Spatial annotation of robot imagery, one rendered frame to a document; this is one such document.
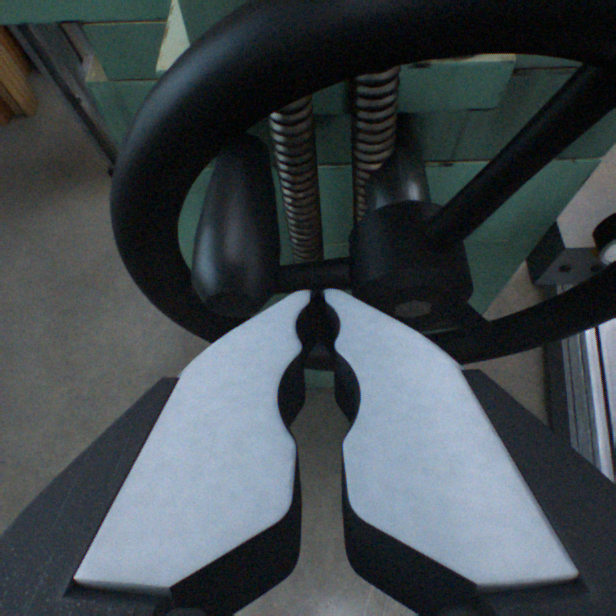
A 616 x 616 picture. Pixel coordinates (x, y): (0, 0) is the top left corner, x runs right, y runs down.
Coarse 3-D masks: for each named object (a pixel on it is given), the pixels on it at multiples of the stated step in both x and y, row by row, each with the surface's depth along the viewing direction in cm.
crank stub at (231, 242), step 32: (224, 160) 13; (256, 160) 13; (224, 192) 12; (256, 192) 12; (224, 224) 11; (256, 224) 12; (224, 256) 11; (256, 256) 11; (224, 288) 11; (256, 288) 11
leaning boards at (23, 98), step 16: (0, 32) 147; (32, 32) 152; (0, 48) 135; (16, 48) 154; (0, 64) 134; (16, 64) 148; (0, 80) 139; (16, 80) 141; (0, 96) 145; (16, 96) 142; (32, 96) 149; (0, 112) 144; (16, 112) 149; (32, 112) 148
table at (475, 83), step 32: (0, 0) 27; (32, 0) 27; (64, 0) 27; (96, 0) 27; (128, 0) 27; (160, 0) 27; (160, 64) 21; (416, 64) 21; (448, 64) 21; (480, 64) 21; (512, 64) 21; (320, 96) 22; (416, 96) 23; (448, 96) 23; (480, 96) 23
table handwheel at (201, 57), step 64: (256, 0) 11; (320, 0) 10; (384, 0) 10; (448, 0) 10; (512, 0) 10; (576, 0) 10; (192, 64) 12; (256, 64) 11; (320, 64) 11; (384, 64) 11; (128, 128) 15; (192, 128) 13; (576, 128) 14; (128, 192) 16; (384, 192) 23; (512, 192) 17; (128, 256) 19; (384, 256) 20; (448, 256) 20; (192, 320) 25; (512, 320) 30; (576, 320) 26
